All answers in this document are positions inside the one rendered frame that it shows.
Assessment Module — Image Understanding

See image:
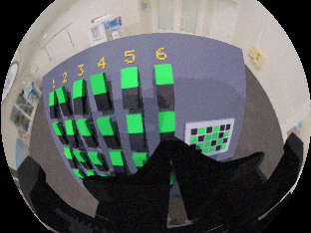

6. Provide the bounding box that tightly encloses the grey switch panel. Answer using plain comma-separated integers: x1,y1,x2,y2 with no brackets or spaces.
43,33,246,188

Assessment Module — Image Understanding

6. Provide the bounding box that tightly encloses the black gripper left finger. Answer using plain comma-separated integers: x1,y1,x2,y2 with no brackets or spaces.
83,135,171,224

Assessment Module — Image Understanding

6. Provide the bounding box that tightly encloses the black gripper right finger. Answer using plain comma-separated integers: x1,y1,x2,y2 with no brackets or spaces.
168,135,264,221

